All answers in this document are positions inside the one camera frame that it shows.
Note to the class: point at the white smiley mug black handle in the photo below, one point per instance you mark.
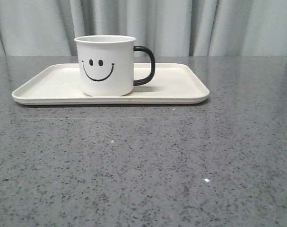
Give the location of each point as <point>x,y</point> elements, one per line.
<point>106,64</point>

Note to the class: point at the cream rectangular plastic tray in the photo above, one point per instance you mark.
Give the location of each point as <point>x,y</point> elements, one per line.
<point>58,85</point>

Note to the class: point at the pale green curtain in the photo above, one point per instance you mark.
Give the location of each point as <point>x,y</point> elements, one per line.
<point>167,27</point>

